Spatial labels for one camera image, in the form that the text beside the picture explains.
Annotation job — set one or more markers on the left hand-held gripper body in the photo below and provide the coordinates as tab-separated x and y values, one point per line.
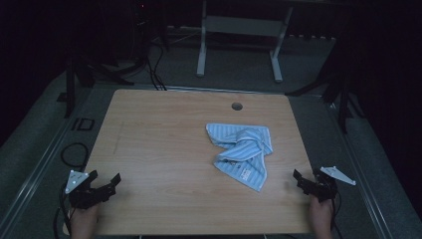
83	197

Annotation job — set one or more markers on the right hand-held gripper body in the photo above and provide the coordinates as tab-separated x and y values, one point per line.
323	189

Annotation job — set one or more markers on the blue striped towel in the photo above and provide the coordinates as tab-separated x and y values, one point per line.
244	152

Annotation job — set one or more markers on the person's left hand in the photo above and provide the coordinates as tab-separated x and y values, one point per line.
84	222

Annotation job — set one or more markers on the person's right hand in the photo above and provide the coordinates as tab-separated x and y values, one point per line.
321	217

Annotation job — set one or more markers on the black tripod stand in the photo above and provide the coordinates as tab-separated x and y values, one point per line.
343	106
70	93

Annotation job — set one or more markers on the white metal stand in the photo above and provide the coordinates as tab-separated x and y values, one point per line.
244	26

